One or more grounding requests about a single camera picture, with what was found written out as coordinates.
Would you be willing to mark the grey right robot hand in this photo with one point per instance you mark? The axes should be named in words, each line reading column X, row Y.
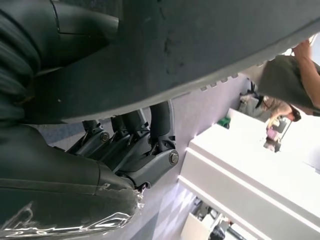
column 50, row 172

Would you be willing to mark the white box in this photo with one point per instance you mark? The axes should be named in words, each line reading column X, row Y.
column 195, row 230

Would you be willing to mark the small green object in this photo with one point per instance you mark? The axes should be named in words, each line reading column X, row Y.
column 223, row 123

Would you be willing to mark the long white counter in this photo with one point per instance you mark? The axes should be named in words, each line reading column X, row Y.
column 250, row 172

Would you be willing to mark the person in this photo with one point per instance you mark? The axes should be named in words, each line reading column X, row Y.
column 282, row 79
column 275, row 106

